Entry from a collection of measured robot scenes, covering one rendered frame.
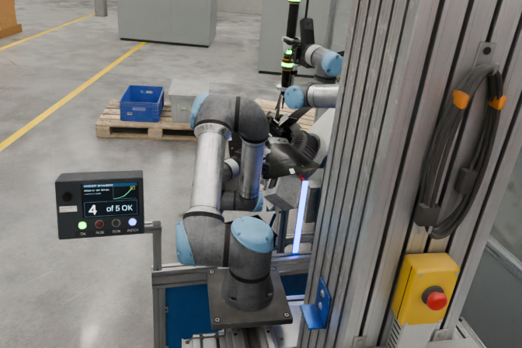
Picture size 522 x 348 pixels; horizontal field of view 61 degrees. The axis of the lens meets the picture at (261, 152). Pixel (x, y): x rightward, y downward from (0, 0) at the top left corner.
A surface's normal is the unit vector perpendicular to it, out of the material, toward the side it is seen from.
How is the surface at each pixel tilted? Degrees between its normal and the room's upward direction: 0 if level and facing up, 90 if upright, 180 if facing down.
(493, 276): 90
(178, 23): 90
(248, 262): 91
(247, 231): 8
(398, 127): 90
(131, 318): 0
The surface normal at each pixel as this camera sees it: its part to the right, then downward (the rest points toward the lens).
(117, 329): 0.08, -0.90
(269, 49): -0.04, 0.42
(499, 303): -0.97, 0.03
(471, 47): 0.18, 0.43
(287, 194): 0.67, -0.24
